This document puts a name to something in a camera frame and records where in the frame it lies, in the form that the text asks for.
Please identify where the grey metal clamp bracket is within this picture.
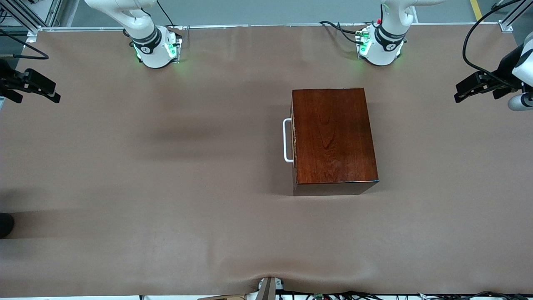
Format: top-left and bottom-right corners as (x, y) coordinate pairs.
(256, 276), (284, 300)

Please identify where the brown table mat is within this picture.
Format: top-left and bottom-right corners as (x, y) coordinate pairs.
(0, 25), (533, 297)

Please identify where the black right arm base cable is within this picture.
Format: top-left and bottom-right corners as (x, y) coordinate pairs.
(155, 0), (177, 29)

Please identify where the black arm base cable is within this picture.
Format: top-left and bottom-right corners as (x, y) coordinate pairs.
(319, 20), (367, 45)
(155, 0), (177, 29)

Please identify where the slanted aluminium frame profile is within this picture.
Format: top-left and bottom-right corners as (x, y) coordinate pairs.
(491, 0), (533, 33)
(0, 0), (40, 43)

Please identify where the black rounded object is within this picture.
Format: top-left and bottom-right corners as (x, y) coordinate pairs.
(0, 212), (15, 239)

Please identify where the dark wooden drawer cabinet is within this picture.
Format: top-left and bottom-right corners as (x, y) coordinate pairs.
(290, 87), (379, 196)

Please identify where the aluminium table edge rail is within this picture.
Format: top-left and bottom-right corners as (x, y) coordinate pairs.
(37, 23), (506, 32)

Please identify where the black left arm base cable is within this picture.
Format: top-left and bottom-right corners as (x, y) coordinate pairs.
(319, 20), (367, 45)

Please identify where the upright aluminium frame profile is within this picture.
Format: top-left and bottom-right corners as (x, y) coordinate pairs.
(44, 0), (64, 26)

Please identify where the wooden drawer with white handle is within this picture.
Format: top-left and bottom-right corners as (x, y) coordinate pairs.
(283, 98), (297, 167)

